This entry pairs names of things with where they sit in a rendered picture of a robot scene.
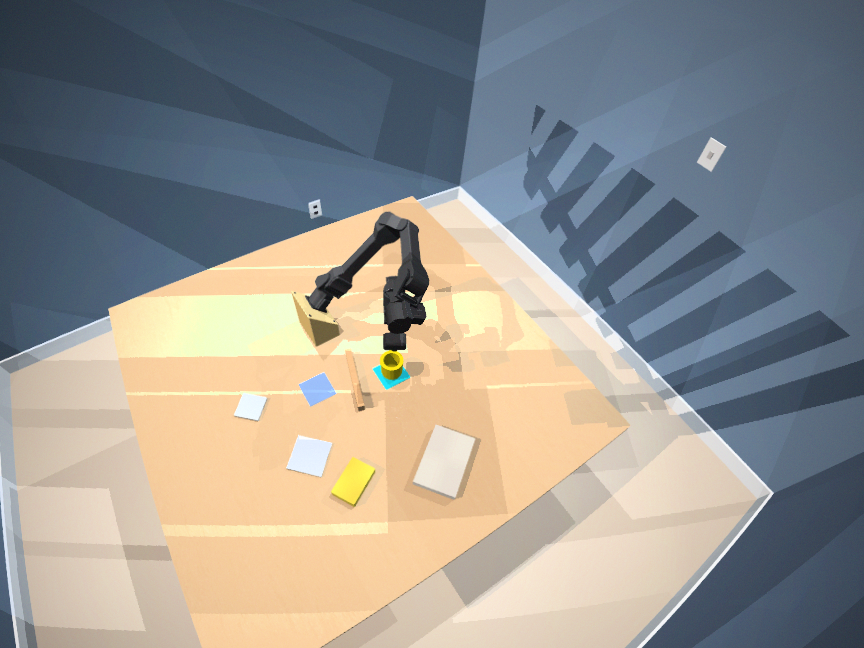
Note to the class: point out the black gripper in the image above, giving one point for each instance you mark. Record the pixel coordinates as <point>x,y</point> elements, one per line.
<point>393,341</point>

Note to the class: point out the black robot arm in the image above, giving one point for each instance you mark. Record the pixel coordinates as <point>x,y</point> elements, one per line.
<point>401,309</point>

